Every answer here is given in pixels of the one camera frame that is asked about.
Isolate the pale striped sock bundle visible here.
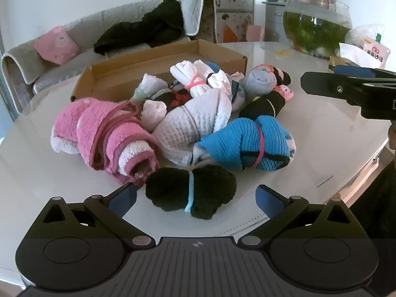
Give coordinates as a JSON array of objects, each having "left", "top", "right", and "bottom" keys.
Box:
[{"left": 227, "top": 72, "right": 247, "bottom": 112}]

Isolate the small white sock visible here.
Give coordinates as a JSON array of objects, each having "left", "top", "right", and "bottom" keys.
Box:
[{"left": 142, "top": 100, "right": 168, "bottom": 132}]

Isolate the pink chair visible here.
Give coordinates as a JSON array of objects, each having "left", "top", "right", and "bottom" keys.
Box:
[{"left": 246, "top": 25, "right": 266, "bottom": 42}]

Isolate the grey cabinet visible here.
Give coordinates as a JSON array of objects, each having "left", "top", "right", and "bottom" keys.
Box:
[{"left": 261, "top": 0, "right": 338, "bottom": 42}]

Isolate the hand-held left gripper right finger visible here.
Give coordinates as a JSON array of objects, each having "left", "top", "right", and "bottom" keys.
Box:
[{"left": 238, "top": 184, "right": 364, "bottom": 250}]

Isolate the pink cat slipper sock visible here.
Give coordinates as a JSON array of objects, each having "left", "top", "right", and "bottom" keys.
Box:
[{"left": 272, "top": 84, "right": 295, "bottom": 102}]

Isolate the white quilted blanket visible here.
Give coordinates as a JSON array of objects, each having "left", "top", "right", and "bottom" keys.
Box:
[{"left": 176, "top": 0, "right": 217, "bottom": 36}]

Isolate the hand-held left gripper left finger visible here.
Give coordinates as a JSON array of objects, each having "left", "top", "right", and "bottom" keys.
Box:
[{"left": 29, "top": 183, "right": 155, "bottom": 250}]

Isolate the floral print cabinet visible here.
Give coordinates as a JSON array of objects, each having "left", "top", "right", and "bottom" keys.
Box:
[{"left": 182, "top": 0, "right": 256, "bottom": 44}]

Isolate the white tissue paper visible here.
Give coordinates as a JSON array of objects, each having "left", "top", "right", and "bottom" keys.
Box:
[{"left": 339, "top": 43, "right": 372, "bottom": 67}]

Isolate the plastic snack bag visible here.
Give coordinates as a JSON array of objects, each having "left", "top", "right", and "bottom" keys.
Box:
[{"left": 345, "top": 25, "right": 396, "bottom": 70}]

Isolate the glass fish bowl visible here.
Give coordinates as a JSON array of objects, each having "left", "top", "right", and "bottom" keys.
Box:
[{"left": 283, "top": 0, "right": 353, "bottom": 59}]

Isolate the white sock bundle green band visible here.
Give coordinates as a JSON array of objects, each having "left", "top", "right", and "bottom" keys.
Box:
[{"left": 131, "top": 73, "right": 170, "bottom": 103}]

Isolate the pink fuzzy sock bundle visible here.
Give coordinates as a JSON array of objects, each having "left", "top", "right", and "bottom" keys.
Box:
[{"left": 50, "top": 97, "right": 160, "bottom": 189}]

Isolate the pink pillow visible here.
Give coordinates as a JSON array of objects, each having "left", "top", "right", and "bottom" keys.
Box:
[{"left": 32, "top": 26, "right": 80, "bottom": 65}]

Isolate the blue ribbed sock bundle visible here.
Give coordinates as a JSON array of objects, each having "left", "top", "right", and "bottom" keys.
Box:
[{"left": 192, "top": 115, "right": 297, "bottom": 172}]

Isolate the black checkered sock red bow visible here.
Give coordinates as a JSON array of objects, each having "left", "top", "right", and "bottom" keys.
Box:
[{"left": 148, "top": 80, "right": 194, "bottom": 109}]

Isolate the black sock yellow stripe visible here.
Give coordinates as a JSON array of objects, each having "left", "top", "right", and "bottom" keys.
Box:
[{"left": 239, "top": 92, "right": 287, "bottom": 121}]

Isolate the grey covered sofa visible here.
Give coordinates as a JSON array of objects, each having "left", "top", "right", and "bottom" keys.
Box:
[{"left": 0, "top": 0, "right": 217, "bottom": 121}]

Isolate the grey-blue sock roll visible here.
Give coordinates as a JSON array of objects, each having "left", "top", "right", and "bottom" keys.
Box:
[{"left": 241, "top": 66, "right": 278, "bottom": 99}]

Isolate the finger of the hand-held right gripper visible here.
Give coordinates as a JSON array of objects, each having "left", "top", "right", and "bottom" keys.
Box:
[
  {"left": 301, "top": 72, "right": 396, "bottom": 106},
  {"left": 328, "top": 65, "right": 396, "bottom": 79}
]

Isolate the white waffle sock bundle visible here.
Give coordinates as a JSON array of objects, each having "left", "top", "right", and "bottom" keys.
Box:
[{"left": 152, "top": 88, "right": 233, "bottom": 167}]

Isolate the black fuzzy sock bundle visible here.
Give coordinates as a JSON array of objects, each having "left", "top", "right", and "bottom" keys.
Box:
[{"left": 145, "top": 164, "right": 237, "bottom": 221}]

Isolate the brown cardboard box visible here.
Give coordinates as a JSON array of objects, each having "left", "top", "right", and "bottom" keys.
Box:
[{"left": 71, "top": 39, "right": 248, "bottom": 102}]

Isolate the black clothing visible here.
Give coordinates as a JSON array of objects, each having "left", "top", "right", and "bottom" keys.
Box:
[{"left": 93, "top": 0, "right": 186, "bottom": 57}]

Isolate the white glossy desktop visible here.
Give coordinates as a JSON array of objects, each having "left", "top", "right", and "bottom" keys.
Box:
[{"left": 0, "top": 40, "right": 395, "bottom": 285}]

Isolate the person's dark clothing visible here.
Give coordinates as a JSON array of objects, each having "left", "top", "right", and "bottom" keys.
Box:
[{"left": 349, "top": 161, "right": 396, "bottom": 297}]

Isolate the white sock bundle pink band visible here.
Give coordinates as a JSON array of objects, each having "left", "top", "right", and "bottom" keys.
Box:
[{"left": 170, "top": 61, "right": 233, "bottom": 98}]

